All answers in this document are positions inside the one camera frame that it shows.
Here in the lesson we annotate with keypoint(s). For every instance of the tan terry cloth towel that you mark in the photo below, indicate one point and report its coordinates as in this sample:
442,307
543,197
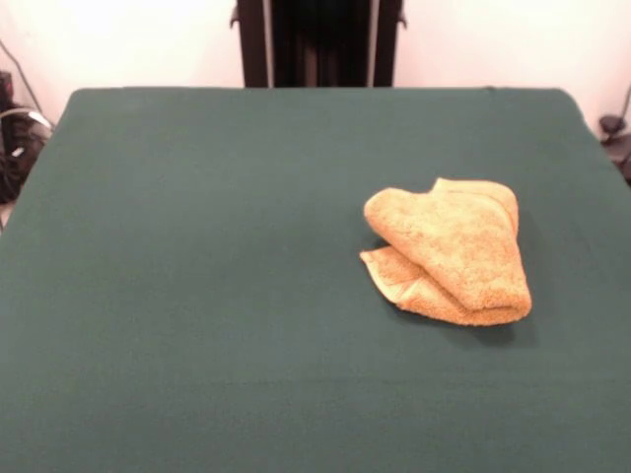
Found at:
453,246

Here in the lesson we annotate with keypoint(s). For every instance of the dark green table cloth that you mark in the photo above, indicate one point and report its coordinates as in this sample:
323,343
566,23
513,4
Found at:
197,295

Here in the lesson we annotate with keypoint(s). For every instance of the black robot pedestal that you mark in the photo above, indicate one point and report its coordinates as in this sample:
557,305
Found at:
320,44

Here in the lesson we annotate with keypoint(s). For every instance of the grey pedestal leg round foot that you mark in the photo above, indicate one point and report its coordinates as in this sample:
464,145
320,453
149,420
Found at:
612,123

